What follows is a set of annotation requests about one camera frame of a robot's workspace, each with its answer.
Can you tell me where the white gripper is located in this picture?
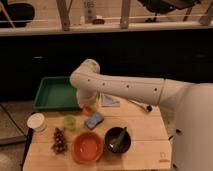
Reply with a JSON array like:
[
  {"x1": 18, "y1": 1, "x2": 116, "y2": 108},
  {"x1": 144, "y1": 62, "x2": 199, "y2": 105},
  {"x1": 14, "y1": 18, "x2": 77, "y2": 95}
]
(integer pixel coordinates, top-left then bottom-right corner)
[{"x1": 76, "y1": 90, "x2": 98, "y2": 108}]

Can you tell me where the red orange apple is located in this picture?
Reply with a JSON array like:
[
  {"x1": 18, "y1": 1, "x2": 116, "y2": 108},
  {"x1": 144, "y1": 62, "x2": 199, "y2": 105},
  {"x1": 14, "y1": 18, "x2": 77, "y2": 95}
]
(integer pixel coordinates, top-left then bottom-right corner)
[{"x1": 83, "y1": 106, "x2": 92, "y2": 115}]

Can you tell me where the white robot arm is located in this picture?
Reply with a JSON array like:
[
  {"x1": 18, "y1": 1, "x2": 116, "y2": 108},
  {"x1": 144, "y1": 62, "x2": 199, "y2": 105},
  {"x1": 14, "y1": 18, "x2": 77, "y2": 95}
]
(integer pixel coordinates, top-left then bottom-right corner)
[{"x1": 70, "y1": 59, "x2": 213, "y2": 171}]

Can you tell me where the green plastic cup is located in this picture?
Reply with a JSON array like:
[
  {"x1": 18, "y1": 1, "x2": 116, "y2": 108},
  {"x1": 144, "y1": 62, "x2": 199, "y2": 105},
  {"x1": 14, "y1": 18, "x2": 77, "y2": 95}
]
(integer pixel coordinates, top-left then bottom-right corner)
[{"x1": 64, "y1": 116, "x2": 76, "y2": 130}]

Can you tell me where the white paper cup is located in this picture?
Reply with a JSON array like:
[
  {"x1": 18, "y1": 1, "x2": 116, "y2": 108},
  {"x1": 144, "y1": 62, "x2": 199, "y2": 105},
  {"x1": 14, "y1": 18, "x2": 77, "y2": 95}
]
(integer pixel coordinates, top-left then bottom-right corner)
[{"x1": 27, "y1": 113, "x2": 47, "y2": 132}]

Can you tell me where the blue sponge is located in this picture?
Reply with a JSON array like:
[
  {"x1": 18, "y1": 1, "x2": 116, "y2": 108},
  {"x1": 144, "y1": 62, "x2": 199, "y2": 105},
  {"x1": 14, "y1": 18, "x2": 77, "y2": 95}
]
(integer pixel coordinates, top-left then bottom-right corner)
[{"x1": 85, "y1": 112, "x2": 104, "y2": 130}]

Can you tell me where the green plastic tray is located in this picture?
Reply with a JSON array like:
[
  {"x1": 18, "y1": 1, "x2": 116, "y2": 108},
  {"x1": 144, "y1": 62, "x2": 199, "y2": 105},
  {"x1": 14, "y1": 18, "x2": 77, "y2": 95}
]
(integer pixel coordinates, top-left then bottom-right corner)
[{"x1": 33, "y1": 76, "x2": 80, "y2": 111}]

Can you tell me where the dark bowl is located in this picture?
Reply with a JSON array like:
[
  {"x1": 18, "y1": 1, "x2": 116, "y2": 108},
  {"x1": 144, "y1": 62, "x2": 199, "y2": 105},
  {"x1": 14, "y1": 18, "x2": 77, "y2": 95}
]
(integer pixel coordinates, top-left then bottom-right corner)
[{"x1": 104, "y1": 127, "x2": 131, "y2": 154}]

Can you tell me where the orange bowl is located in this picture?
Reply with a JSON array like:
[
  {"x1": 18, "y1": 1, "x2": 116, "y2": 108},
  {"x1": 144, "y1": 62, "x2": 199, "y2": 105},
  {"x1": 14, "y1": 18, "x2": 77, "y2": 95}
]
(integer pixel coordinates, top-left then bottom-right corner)
[{"x1": 71, "y1": 132, "x2": 104, "y2": 164}]

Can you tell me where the green utensil in bowl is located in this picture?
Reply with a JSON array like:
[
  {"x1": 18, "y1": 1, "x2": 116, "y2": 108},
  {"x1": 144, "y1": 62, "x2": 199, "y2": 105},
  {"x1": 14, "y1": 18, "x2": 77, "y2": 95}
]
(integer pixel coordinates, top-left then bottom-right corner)
[{"x1": 110, "y1": 127, "x2": 127, "y2": 152}]

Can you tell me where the bunch of dark grapes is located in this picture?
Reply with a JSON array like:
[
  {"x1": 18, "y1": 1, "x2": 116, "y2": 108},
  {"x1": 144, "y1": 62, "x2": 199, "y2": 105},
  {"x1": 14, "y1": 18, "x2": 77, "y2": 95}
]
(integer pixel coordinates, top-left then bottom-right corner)
[{"x1": 52, "y1": 128, "x2": 68, "y2": 154}]

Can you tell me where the dark red background object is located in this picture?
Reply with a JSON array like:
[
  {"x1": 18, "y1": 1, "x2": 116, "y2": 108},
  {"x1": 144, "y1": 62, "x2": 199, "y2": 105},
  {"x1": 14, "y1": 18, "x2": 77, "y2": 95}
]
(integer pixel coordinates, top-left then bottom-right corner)
[{"x1": 92, "y1": 19, "x2": 105, "y2": 25}]

